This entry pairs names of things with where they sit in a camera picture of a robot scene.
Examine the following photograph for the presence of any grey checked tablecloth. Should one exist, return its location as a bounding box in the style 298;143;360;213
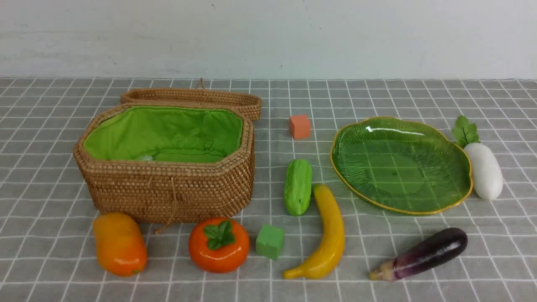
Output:
0;78;537;302

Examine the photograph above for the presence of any green cucumber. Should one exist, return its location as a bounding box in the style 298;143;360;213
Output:
284;159;313;216

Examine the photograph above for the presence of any yellow banana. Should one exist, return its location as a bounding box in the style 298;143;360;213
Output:
282;183;345;279

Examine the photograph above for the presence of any purple eggplant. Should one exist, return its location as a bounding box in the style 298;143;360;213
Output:
368;227;468;282

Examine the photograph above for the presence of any green leaf-shaped glass plate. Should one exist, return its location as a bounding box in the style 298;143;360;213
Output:
329;117;474;216

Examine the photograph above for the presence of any white radish with leaves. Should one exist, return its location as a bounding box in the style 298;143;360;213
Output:
451;115;504;200

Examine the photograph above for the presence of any wicker basket with green lining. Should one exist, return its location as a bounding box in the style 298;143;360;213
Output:
73;101;255;224

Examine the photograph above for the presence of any orange foam cube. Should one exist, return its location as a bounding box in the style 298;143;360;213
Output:
288;114;311;140

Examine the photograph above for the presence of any orange persimmon with leaf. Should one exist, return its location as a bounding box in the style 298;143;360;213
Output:
188;217;250;273

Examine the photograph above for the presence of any orange mango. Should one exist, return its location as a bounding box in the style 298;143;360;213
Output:
93;212;147;277

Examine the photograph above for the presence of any green foam cube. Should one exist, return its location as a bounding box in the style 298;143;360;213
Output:
255;224;284;260

